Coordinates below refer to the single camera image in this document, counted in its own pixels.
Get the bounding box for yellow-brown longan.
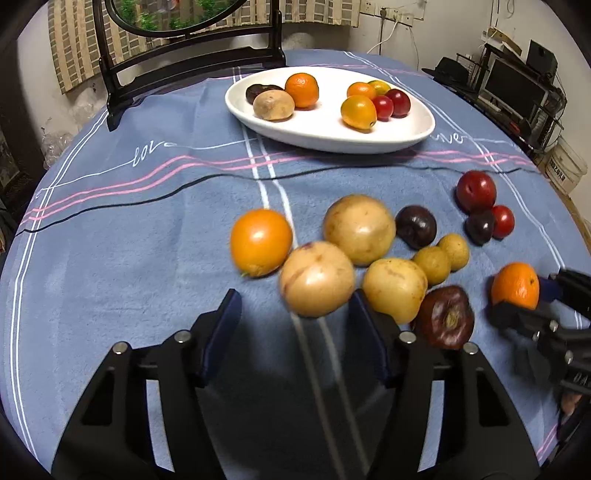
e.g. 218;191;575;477
437;233;471;272
412;246;452;286

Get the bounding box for person's right hand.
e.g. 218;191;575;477
556;390;585;430

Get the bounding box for pale spotted pepino melon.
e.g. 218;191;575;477
362;257;428;325

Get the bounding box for large yellow-orange tomato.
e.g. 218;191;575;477
340;95;378;130

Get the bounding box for black computer desk rack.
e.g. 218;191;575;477
422;44;568;155

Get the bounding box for dark wrinkled passion fruit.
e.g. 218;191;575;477
245;83;284;105

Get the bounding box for flat tan box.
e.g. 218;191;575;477
482;28;525;54

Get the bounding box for clear plastic bags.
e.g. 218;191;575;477
41;88;100;167

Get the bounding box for black speaker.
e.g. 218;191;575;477
526;39;558;75

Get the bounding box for yellow passion fruit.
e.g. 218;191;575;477
322;194;397;267

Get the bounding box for beige checked curtain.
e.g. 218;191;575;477
48;0;361;95

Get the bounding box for black hat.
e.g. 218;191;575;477
421;58;472;86

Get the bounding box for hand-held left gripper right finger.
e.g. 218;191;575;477
348;288;541;480

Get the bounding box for dark brown mangosteen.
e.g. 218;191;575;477
411;285;475;350

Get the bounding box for white plastic bucket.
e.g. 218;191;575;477
545;136;588;195

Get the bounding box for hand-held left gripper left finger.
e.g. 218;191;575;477
51;288;243;480

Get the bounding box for tan round fruit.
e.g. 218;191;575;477
252;90;296;122

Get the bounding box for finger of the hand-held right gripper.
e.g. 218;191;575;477
538;268;591;324
489;300;583;360

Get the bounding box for white oval plate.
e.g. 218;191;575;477
225;66;437;154

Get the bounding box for computer monitor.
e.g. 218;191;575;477
480;59;550;116

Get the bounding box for white power cable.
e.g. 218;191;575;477
365;18;400;55

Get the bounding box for mandarin orange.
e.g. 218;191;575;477
490;262;540;310
284;73;320;110

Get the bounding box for striped pepino melon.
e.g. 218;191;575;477
278;241;356;318

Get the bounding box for blue plaid tablecloth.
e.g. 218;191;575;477
0;48;591;480

